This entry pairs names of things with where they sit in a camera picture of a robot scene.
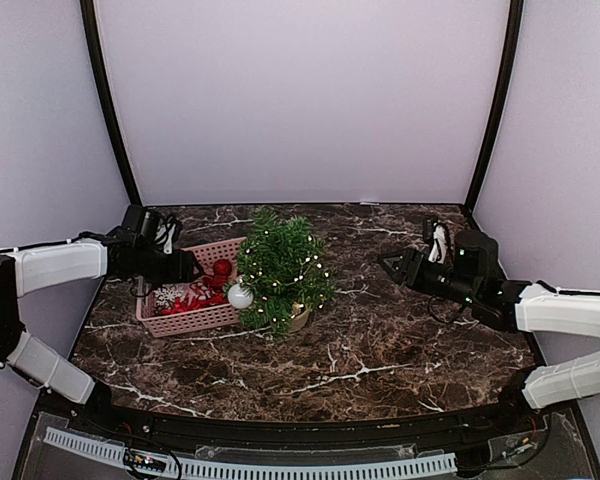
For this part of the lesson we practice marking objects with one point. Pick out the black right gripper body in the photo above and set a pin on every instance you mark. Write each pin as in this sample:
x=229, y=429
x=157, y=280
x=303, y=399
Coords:
x=461, y=288

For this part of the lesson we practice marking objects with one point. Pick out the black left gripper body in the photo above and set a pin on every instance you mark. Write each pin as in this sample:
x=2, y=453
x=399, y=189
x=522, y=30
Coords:
x=154, y=270

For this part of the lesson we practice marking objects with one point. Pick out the pink plastic basket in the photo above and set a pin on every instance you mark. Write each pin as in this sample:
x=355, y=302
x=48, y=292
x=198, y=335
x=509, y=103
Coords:
x=203, y=304

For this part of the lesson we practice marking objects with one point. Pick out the white ball ornament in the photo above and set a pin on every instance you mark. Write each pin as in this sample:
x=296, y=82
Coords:
x=239, y=296

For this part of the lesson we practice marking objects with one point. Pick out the small green christmas tree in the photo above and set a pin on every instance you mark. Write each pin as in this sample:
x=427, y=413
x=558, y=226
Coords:
x=282, y=262

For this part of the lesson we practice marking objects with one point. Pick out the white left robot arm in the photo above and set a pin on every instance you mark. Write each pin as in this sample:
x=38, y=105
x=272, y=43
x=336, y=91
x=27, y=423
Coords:
x=35, y=275

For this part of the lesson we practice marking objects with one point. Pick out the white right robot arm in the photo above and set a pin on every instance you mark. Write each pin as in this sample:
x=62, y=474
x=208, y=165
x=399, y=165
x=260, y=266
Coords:
x=544, y=308

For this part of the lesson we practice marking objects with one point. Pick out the beige tree pot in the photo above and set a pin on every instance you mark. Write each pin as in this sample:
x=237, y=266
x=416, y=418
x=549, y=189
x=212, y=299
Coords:
x=299, y=317

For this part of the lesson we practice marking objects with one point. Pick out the white snowflake ornament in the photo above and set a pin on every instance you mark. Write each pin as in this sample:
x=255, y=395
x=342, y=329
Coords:
x=165, y=296

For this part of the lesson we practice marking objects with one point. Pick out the red ball ornament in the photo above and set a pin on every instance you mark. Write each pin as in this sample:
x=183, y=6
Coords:
x=222, y=270

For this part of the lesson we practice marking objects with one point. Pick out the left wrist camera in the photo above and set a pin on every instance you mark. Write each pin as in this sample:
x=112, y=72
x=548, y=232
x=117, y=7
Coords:
x=168, y=233

